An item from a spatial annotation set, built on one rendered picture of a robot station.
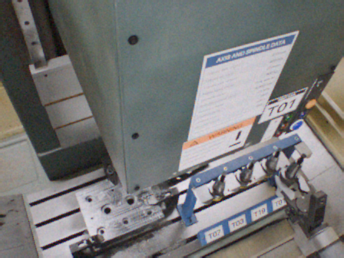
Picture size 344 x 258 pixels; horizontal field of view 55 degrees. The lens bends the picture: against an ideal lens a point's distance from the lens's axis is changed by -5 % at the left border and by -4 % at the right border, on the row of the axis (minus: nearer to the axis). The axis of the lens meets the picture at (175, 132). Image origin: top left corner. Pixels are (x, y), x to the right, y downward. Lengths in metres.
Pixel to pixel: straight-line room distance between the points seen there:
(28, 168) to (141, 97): 1.60
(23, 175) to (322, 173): 1.58
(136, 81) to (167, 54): 0.05
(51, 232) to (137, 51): 1.17
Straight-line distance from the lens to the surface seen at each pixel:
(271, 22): 0.48
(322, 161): 1.88
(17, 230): 1.80
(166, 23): 0.38
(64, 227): 1.47
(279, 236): 1.72
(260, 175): 1.24
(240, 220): 1.46
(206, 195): 1.16
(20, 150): 2.09
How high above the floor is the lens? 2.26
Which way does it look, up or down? 56 degrees down
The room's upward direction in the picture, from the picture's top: 8 degrees clockwise
